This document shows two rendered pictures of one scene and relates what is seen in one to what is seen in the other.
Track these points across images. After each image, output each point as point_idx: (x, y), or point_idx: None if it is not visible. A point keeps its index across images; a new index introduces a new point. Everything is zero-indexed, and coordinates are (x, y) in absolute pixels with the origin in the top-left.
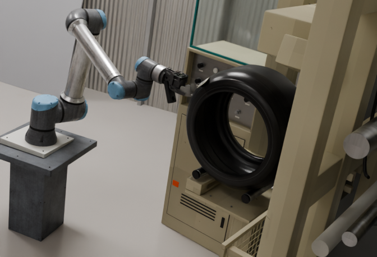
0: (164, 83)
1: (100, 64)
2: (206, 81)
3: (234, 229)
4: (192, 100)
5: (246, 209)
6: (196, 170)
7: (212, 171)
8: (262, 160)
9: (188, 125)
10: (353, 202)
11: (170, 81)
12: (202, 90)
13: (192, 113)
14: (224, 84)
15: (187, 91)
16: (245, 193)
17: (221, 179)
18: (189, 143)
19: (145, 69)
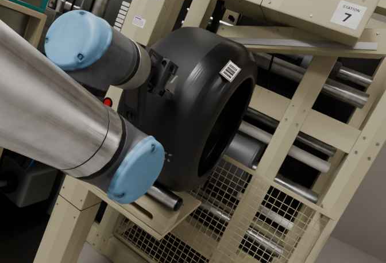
0: (141, 86)
1: (41, 83)
2: (240, 68)
3: (73, 239)
4: (215, 103)
5: (180, 196)
6: (180, 199)
7: (196, 184)
8: None
9: (197, 145)
10: None
11: (162, 77)
12: (231, 83)
13: (209, 124)
14: (249, 68)
15: (172, 89)
16: (205, 180)
17: (199, 184)
18: (186, 171)
19: (123, 60)
